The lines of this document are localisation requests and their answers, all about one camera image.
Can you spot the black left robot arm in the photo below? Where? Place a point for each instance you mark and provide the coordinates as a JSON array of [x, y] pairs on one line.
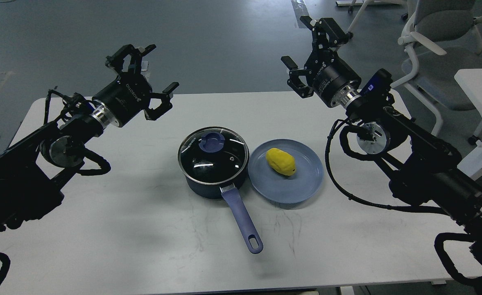
[[34, 170]]

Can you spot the dark blue saucepan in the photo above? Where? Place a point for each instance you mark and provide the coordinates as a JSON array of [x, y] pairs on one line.
[[229, 191]]

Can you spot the blue round plate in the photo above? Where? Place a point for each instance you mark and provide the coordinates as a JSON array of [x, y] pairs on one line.
[[282, 189]]

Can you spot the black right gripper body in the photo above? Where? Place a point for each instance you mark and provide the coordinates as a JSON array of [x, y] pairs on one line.
[[329, 76]]

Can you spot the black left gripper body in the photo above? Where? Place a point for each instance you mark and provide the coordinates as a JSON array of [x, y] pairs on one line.
[[127, 95]]

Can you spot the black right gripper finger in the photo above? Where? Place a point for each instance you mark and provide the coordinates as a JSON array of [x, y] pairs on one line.
[[294, 81], [327, 37]]

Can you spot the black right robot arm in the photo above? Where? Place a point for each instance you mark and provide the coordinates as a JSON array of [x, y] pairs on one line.
[[423, 169]]

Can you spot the white chair base with casters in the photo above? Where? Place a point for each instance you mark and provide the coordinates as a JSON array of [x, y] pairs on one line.
[[409, 5]]

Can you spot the glass pot lid blue knob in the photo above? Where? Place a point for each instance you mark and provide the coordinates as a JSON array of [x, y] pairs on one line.
[[213, 155]]

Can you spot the white grey office chair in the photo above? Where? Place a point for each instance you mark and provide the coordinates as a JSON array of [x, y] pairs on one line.
[[430, 69]]

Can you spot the yellow toy potato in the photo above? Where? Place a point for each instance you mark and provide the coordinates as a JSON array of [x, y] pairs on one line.
[[281, 161]]

